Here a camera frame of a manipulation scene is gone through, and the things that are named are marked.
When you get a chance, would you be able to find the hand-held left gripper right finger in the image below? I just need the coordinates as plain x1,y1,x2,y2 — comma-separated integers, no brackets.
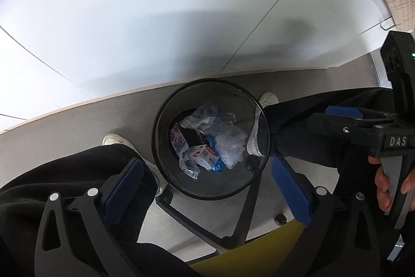
271,155,380,277

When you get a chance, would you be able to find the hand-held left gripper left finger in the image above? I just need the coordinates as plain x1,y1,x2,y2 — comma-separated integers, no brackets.
34,158,145,277

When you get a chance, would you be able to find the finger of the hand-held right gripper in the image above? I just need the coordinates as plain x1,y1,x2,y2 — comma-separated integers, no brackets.
326,106,401,120
308,113,385,143

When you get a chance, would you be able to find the black mesh wastebasket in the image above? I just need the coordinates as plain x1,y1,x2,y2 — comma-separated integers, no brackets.
152,78,271,201

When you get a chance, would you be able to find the clear plastic bag black print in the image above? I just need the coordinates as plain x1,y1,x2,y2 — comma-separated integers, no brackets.
177,147,202,182

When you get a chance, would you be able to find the red white toothpaste box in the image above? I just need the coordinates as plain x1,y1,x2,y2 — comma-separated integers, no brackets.
170,123,190,156

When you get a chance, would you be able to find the white plastic wrap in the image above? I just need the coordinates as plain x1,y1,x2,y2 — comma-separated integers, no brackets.
214,126,248,170

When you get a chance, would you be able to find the blue plastic bag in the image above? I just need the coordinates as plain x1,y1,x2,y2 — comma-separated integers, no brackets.
207,134,224,174

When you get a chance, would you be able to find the small white medicine box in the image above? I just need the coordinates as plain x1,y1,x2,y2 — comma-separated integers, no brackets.
189,145,218,169

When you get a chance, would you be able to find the person's right hand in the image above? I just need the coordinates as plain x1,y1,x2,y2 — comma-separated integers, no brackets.
368,155,415,213

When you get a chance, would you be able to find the grey ribbed metal strip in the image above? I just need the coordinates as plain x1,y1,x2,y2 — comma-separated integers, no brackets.
370,50,394,89

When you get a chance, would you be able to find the person's left leg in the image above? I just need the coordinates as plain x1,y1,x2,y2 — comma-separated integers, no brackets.
0,145,195,277

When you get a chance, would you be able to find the grey chair base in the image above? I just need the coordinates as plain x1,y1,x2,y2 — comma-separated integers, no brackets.
156,167,260,256

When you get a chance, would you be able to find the person's left shoe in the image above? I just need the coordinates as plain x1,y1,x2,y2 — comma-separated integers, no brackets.
102,133,169,196

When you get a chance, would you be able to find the person's shoe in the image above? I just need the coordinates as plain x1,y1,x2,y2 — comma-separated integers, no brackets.
102,133,169,196
259,92,280,108

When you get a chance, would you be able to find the yellow chair seat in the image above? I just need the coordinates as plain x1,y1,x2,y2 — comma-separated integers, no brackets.
190,220,307,277

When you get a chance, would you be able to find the person's right shoe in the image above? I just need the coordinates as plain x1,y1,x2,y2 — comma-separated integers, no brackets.
259,92,280,108

